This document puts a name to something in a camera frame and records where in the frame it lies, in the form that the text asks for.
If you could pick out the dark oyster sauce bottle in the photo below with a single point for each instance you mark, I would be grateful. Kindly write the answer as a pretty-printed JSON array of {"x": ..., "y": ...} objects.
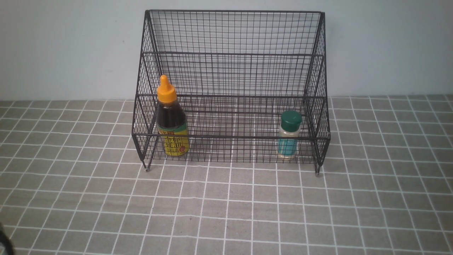
[{"x": 171, "y": 120}]

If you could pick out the green-capped seasoning shaker bottle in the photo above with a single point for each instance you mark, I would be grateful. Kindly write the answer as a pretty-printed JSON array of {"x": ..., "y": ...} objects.
[{"x": 289, "y": 130}]

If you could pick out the grey grid tablecloth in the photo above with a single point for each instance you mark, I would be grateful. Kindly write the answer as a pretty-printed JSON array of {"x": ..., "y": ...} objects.
[{"x": 72, "y": 184}]

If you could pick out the black wire mesh shelf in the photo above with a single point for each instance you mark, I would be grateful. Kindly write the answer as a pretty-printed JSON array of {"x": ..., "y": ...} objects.
[{"x": 235, "y": 72}]

